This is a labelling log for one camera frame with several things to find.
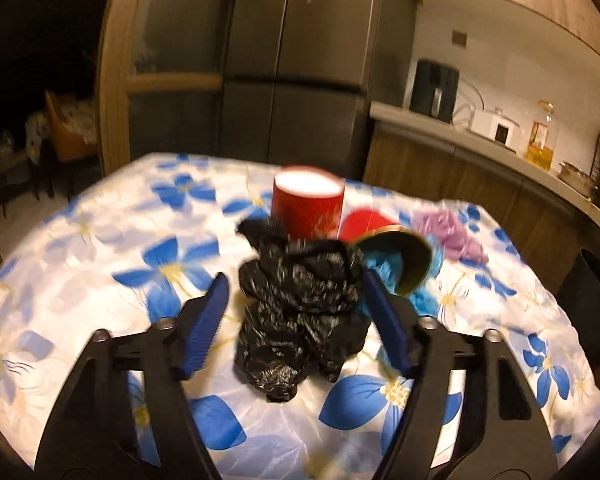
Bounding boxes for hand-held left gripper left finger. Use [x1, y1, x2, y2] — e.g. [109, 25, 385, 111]
[34, 272, 229, 480]

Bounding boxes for beige kitchen countertop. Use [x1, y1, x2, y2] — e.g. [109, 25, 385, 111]
[369, 101, 600, 254]

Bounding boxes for red paper cup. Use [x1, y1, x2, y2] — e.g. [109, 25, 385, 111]
[271, 165, 346, 254]

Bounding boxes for white rice cooker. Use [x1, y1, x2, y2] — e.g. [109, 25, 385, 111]
[472, 107, 521, 149]

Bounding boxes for wooden glass door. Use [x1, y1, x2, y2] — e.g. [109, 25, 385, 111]
[97, 0, 244, 177]

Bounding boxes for purple plastic bag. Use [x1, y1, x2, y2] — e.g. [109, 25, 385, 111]
[412, 209, 490, 265]

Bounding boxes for cooking oil bottle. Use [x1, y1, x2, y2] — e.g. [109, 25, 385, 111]
[525, 100, 557, 171]

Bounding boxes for black plastic bin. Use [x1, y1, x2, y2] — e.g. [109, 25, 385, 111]
[555, 248, 600, 372]

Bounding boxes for grey refrigerator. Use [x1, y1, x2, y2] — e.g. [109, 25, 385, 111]
[215, 0, 419, 182]

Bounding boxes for black air fryer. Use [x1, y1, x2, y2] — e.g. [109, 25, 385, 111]
[409, 58, 460, 124]

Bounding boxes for black plastic bag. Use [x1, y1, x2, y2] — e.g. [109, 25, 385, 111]
[234, 218, 374, 404]

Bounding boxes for steel bowl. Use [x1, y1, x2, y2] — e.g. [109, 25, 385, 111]
[559, 161, 596, 197]

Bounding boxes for wooden lower cabinets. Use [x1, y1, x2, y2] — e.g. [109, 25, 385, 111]
[362, 120, 600, 297]

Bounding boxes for red tipped-over cup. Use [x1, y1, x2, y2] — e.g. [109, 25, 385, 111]
[355, 228, 434, 297]

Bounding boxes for blue floral tablecloth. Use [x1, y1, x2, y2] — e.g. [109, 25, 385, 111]
[0, 152, 600, 480]

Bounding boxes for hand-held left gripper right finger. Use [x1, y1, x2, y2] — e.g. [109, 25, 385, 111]
[362, 270, 556, 480]

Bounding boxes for orange chair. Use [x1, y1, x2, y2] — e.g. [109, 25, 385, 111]
[43, 89, 101, 164]

